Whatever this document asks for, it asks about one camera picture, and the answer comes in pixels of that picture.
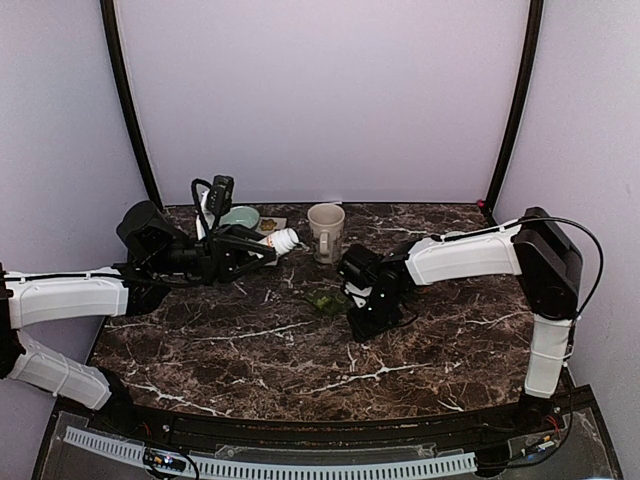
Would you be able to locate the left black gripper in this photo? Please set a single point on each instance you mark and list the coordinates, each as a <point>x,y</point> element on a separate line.
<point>218,255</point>

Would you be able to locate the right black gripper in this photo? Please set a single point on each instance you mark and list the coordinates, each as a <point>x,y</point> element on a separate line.
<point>365,329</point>

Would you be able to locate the small white pill bottle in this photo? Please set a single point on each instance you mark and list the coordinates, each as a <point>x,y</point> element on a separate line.
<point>282,241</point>

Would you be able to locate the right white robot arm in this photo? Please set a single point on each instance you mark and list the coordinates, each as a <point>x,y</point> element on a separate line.
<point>534,250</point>

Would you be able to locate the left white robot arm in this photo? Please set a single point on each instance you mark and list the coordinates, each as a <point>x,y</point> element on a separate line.
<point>161,258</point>

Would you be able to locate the left light green bowl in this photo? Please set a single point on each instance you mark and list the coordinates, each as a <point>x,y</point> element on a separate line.
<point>244,216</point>

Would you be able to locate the floral square plate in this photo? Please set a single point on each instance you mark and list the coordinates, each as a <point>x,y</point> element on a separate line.
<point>267,225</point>

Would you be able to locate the cream coral pattern mug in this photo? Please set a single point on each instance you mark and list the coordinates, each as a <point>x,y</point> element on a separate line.
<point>326,221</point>

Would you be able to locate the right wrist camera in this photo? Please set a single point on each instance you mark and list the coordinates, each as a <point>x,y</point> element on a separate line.
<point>357,295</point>

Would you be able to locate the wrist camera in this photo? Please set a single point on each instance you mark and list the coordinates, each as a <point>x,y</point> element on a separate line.
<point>357,295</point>
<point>212,201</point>

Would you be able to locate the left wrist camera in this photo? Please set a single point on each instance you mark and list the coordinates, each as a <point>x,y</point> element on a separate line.
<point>212,201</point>

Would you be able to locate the white slotted cable duct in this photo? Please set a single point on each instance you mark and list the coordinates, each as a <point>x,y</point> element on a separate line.
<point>235,462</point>

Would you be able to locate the black front table rail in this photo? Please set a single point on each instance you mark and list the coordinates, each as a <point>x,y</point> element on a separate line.
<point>476,429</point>

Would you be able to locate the left black frame post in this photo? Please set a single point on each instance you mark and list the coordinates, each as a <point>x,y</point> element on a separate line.
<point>126,100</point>

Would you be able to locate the black frame post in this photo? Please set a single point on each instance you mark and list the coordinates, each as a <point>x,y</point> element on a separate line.
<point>126,100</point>
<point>521,89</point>

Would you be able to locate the right black frame post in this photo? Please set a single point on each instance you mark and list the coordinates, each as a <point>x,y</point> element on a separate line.
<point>521,89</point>

